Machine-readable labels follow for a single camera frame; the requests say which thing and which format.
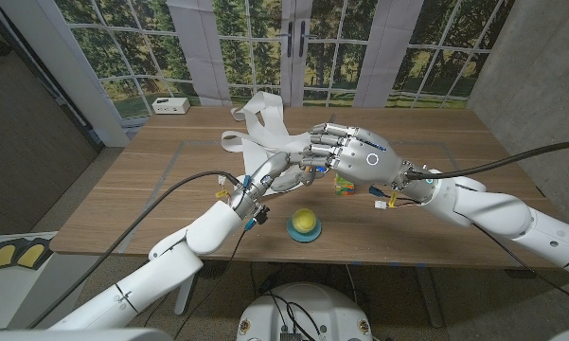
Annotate black torso cable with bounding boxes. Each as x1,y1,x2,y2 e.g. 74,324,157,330
262,291,323,340

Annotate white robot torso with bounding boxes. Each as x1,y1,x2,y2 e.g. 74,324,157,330
236,282,374,341

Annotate white table leg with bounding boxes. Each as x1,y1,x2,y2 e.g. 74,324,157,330
173,272,198,316

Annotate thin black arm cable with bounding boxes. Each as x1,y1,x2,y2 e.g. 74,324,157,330
471,222,569,307
172,229,250,340

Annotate grey orange-handled scissors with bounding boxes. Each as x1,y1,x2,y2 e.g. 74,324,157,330
298,112,337,187

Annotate grey table leg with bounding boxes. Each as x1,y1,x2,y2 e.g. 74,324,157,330
415,266,445,329

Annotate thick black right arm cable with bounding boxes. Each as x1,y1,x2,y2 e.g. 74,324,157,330
406,139,569,181

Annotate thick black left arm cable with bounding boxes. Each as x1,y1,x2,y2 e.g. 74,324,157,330
26,170,241,331

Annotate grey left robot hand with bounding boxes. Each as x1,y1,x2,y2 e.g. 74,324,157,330
229,151,314,221

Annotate yellow tennis ball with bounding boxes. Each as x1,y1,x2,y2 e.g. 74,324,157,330
292,207,318,234

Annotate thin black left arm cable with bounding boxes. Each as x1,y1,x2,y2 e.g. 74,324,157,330
172,229,250,340

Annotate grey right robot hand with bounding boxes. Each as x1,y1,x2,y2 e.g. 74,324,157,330
302,121,413,189

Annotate white socket box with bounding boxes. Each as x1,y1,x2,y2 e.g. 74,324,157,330
151,97,191,116

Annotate white floor platform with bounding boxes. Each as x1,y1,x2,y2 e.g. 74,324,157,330
0,231,98,332

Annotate small blue plate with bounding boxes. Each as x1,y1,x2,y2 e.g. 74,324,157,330
286,213,323,243

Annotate printed window forest backdrop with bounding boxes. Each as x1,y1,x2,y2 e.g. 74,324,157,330
54,0,517,119

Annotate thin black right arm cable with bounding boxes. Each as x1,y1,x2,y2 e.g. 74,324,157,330
471,222,569,307

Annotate white receipt paper strip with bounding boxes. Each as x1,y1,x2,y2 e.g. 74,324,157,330
221,91,335,193

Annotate dark brown door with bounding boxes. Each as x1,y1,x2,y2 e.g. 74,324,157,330
0,9,100,237

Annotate multicoloured puzzle cube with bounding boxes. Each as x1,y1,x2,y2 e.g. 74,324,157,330
333,178,356,196

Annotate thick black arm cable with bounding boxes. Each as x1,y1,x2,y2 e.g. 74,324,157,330
26,170,241,331
406,139,569,181

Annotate yellow black foot pedal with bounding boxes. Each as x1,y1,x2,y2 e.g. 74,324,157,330
16,238,53,271
0,240,18,272

